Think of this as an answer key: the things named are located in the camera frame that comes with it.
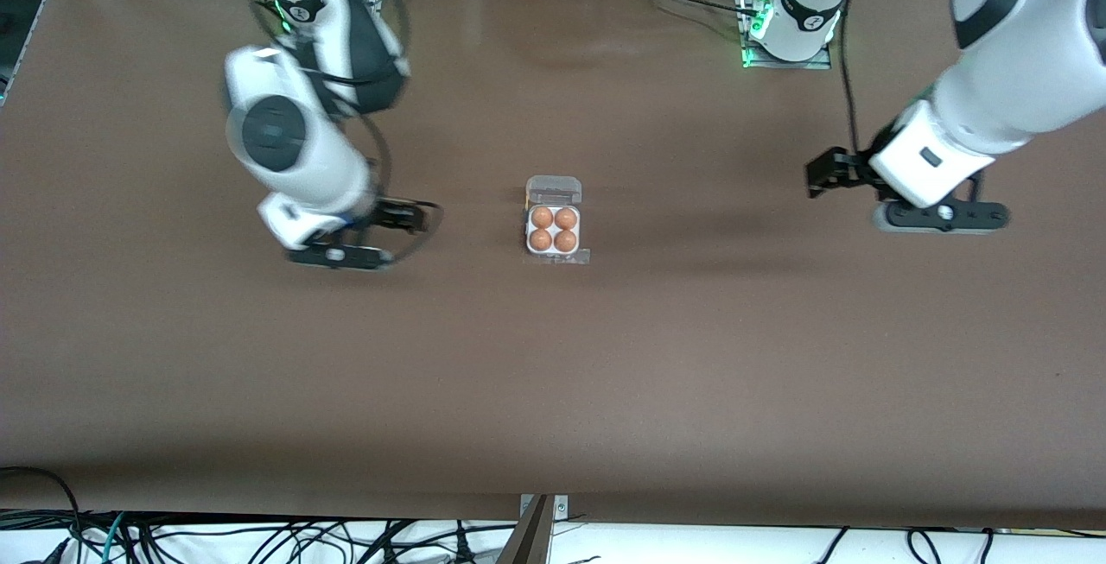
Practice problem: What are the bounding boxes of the clear plastic egg box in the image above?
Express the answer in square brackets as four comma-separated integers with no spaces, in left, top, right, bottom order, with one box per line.
[523,175,591,266]

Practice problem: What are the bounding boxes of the brown table cover sheet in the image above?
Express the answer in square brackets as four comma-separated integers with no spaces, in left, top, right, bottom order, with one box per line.
[0,0,1106,532]

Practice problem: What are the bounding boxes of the dark metal bar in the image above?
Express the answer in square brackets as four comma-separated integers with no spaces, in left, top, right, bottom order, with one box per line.
[495,495,551,564]

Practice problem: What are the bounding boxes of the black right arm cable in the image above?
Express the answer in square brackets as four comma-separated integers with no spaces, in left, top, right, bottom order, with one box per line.
[341,111,446,264]

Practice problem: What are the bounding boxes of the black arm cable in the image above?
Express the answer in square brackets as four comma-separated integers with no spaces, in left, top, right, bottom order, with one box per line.
[341,111,446,264]
[838,0,882,159]

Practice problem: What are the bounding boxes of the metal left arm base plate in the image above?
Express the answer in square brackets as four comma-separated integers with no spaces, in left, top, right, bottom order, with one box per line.
[737,0,834,70]

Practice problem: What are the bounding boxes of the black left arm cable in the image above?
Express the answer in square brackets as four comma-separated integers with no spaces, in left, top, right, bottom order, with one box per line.
[838,0,882,159]

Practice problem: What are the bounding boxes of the tangled black floor cables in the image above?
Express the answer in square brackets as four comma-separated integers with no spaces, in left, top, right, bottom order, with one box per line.
[0,508,519,564]

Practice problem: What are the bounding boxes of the small metal bracket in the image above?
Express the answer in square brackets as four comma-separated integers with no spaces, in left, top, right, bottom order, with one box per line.
[519,494,569,523]

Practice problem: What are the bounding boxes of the teal floor cable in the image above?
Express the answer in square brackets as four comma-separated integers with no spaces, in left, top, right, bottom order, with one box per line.
[82,512,127,564]

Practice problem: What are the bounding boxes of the black looped floor cable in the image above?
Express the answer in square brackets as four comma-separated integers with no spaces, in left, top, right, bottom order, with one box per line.
[0,466,84,564]

